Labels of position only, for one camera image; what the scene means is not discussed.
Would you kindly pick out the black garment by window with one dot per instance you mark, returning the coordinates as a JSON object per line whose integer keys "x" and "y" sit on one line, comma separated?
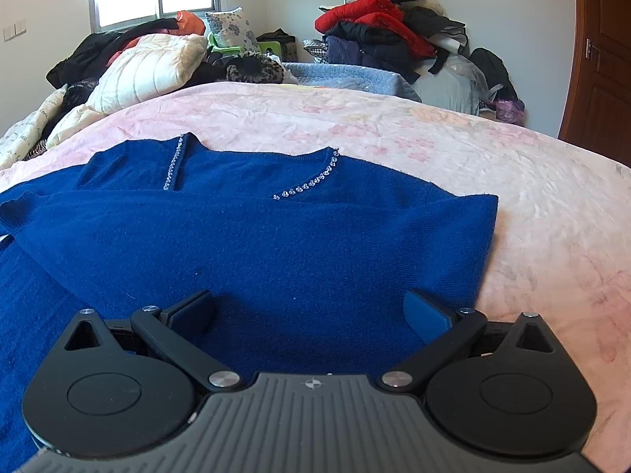
{"x": 90, "y": 58}

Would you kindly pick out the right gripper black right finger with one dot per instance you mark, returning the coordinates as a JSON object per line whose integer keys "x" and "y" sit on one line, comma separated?
{"x": 503, "y": 389}

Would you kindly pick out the wall light switch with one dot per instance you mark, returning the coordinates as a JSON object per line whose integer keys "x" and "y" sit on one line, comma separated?
{"x": 15, "y": 30}

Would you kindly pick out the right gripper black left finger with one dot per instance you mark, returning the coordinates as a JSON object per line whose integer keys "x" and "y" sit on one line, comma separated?
{"x": 110, "y": 388}

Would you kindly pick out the orange garment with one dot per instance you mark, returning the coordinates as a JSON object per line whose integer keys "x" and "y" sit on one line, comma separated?
{"x": 189, "y": 23}

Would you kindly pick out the brown wooden door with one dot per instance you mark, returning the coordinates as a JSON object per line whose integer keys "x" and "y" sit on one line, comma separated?
{"x": 597, "y": 113}

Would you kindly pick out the dark navy jacket on pile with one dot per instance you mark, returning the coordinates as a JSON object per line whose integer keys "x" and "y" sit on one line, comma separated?
{"x": 360, "y": 44}

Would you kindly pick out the leopard print garment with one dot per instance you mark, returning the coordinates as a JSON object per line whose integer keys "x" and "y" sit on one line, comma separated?
{"x": 254, "y": 68}

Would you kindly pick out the window with metal frame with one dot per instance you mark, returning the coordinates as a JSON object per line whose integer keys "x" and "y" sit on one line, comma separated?
{"x": 110, "y": 15}

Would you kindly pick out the floral grey white pillow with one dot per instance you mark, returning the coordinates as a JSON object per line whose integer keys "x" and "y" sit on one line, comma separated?
{"x": 231, "y": 29}

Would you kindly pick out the green plastic item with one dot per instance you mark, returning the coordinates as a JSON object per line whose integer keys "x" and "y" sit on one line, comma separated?
{"x": 273, "y": 48}

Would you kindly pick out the white floral quilt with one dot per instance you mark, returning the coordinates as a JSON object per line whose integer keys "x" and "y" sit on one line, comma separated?
{"x": 20, "y": 138}

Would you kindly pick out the pink floral bed sheet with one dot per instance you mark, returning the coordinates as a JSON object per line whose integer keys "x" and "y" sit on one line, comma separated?
{"x": 563, "y": 227}

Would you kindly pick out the blue knit sweater with rhinestones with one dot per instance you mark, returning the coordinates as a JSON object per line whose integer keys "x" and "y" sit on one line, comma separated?
{"x": 307, "y": 258}

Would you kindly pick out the purple bag on floor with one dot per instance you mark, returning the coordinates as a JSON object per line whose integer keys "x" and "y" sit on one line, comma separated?
{"x": 511, "y": 111}

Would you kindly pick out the cream quilted puffer jacket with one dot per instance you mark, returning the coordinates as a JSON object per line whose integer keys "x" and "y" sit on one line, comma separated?
{"x": 159, "y": 64}

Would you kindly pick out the light blue fleece blanket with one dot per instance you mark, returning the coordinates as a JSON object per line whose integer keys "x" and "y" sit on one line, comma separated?
{"x": 352, "y": 77}

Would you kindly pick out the red jacket on pile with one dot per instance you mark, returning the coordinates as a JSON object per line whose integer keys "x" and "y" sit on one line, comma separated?
{"x": 381, "y": 14}

